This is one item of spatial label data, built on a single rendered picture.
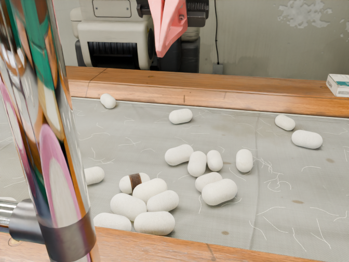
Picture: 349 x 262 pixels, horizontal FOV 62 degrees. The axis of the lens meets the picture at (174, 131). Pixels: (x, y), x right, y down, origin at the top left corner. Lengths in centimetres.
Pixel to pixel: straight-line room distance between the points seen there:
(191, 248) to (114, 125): 27
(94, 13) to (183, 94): 59
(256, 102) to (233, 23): 192
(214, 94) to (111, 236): 33
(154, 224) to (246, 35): 224
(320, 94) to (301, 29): 197
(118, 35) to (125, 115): 53
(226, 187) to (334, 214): 11
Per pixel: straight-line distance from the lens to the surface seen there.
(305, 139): 41
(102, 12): 103
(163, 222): 26
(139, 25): 97
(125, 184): 30
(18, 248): 26
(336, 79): 57
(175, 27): 42
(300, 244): 29
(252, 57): 248
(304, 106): 52
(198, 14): 43
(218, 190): 29
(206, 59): 246
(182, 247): 23
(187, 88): 52
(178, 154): 34
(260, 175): 35
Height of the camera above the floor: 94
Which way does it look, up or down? 29 degrees down
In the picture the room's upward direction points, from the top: straight up
